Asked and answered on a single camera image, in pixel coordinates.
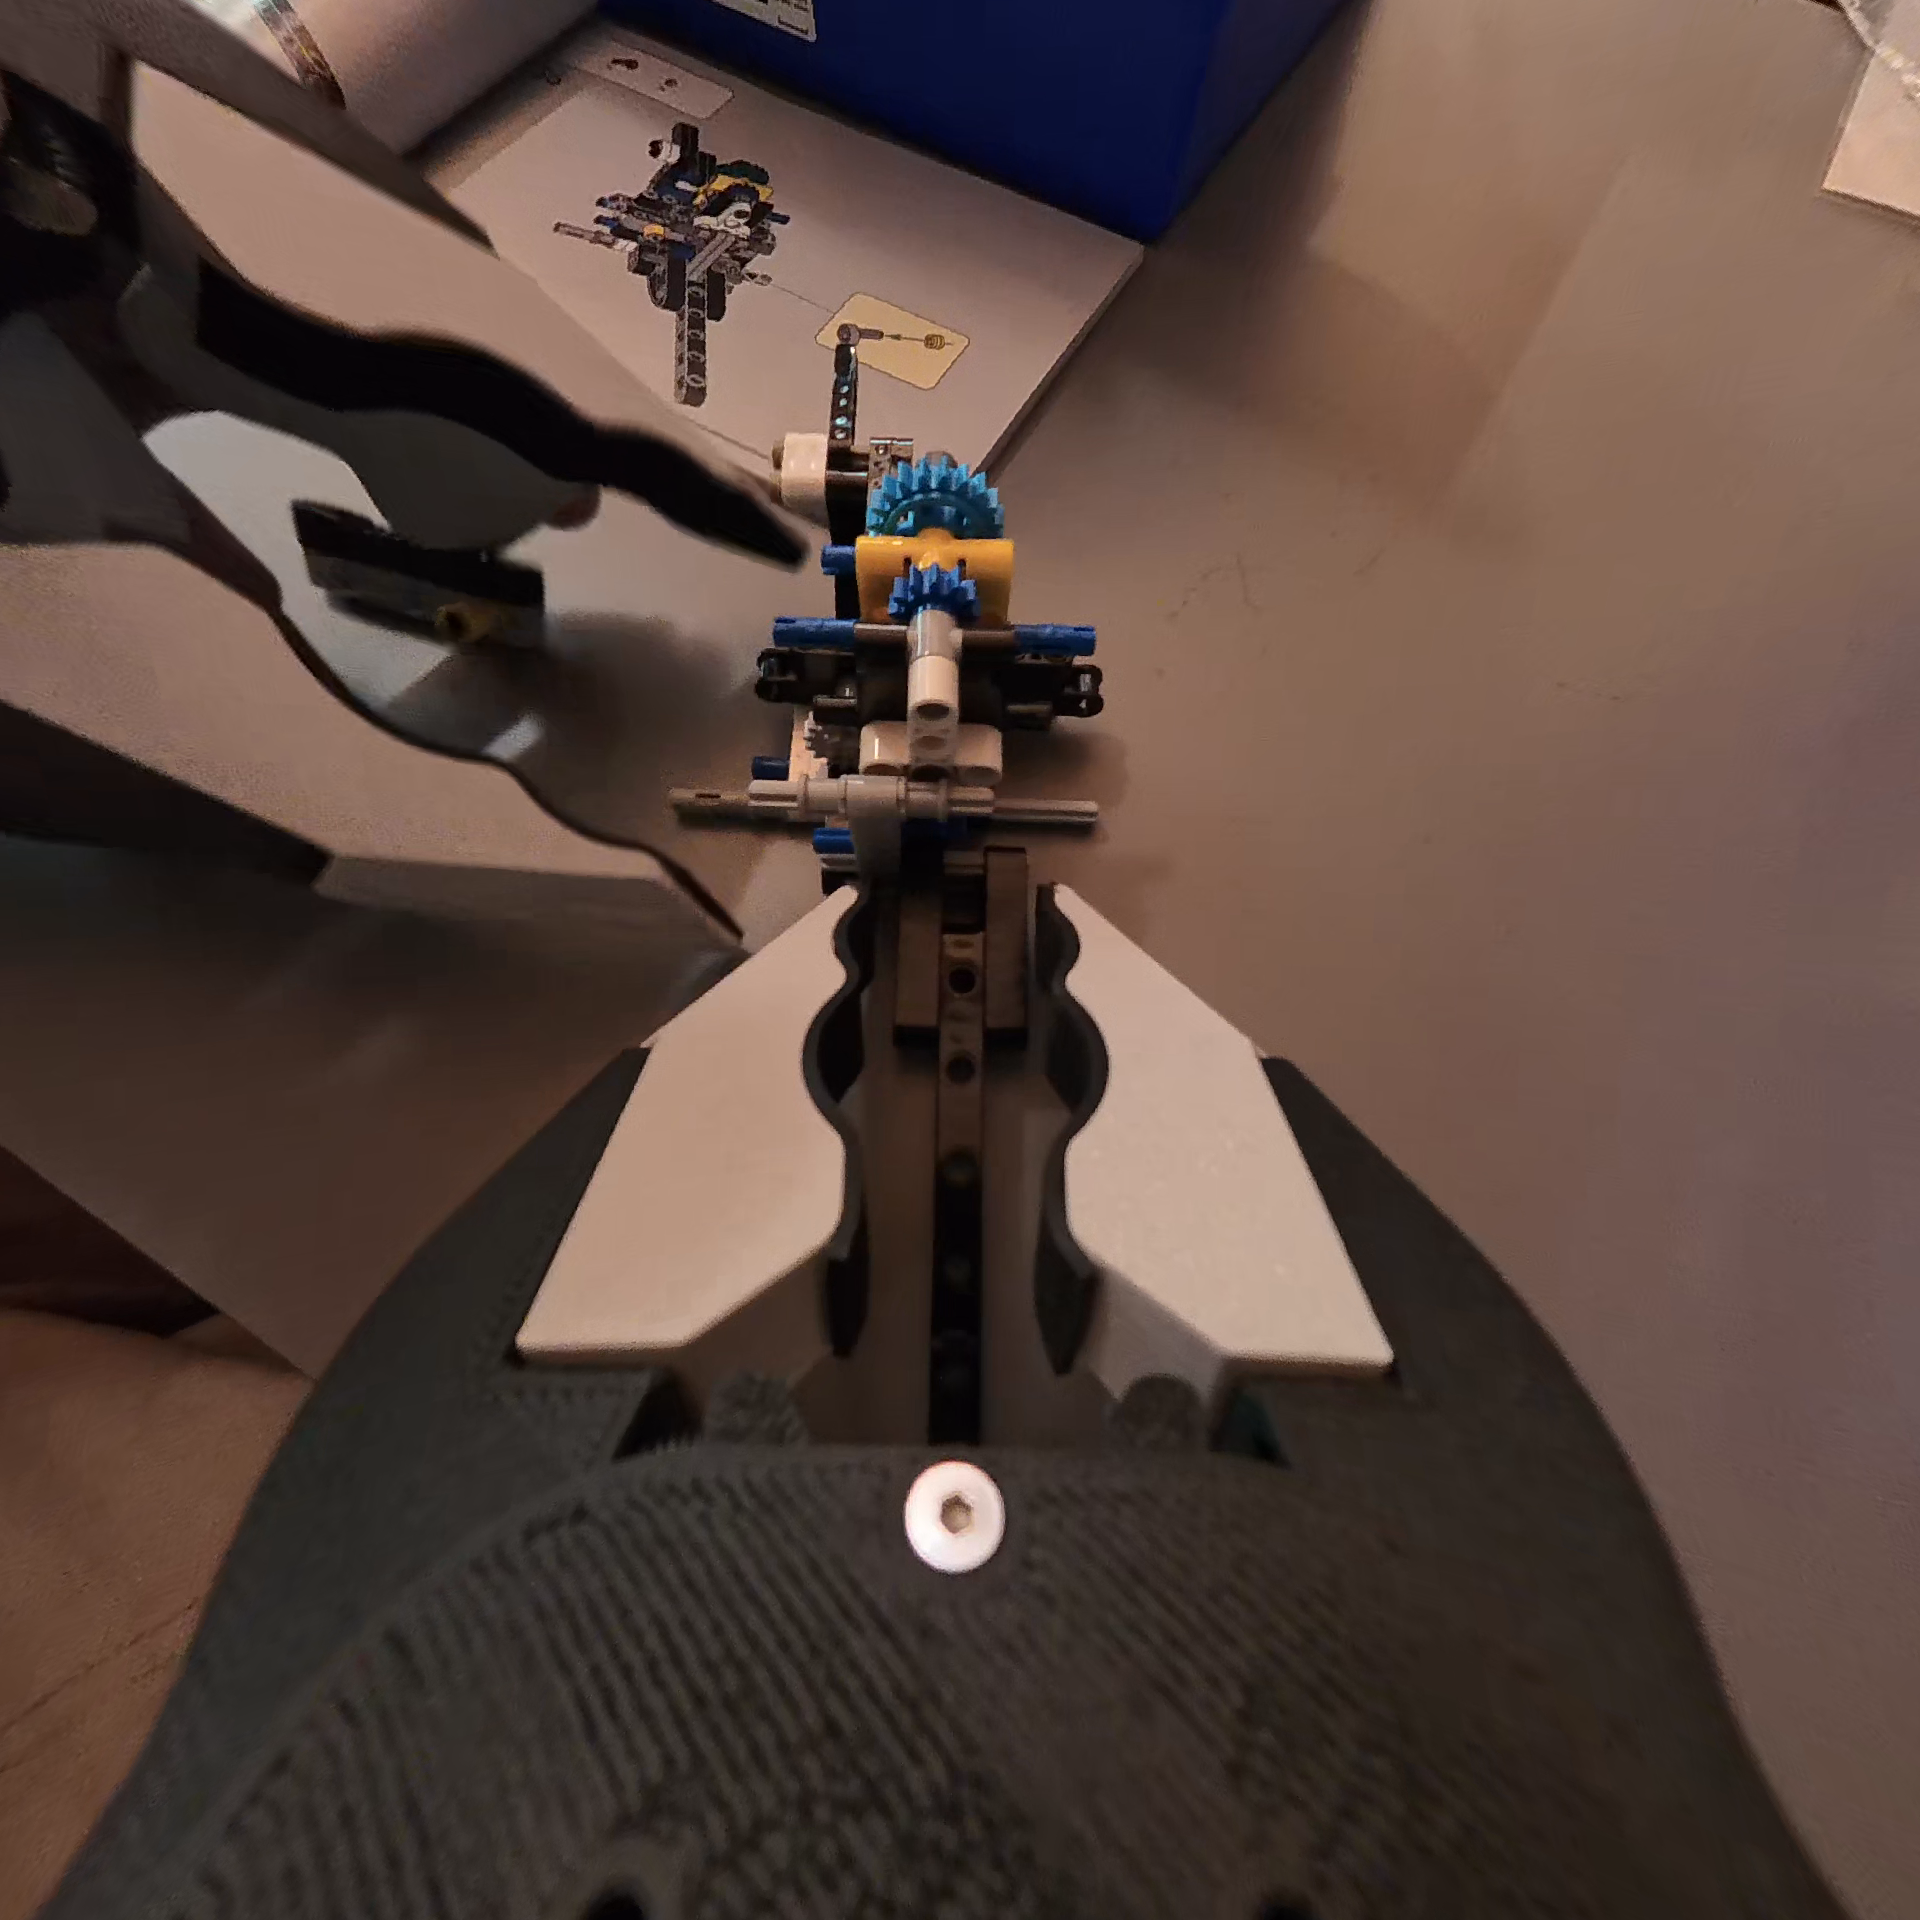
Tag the lego instruction booklet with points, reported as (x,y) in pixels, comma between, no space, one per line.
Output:
(931,240)

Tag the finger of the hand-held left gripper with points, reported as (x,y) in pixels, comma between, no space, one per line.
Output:
(149,662)
(451,300)

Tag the clear plastic bag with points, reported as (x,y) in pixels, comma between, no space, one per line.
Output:
(1881,142)

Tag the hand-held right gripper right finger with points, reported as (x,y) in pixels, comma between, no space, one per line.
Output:
(1200,1201)

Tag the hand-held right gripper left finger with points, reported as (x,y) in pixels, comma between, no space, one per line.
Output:
(704,1201)

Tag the multicolour lego gear model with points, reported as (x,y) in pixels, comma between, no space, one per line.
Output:
(931,692)

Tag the grey black lego rack assembly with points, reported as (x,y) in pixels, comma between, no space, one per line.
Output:
(404,579)

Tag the blue plastic bin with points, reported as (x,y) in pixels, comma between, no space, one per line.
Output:
(975,91)

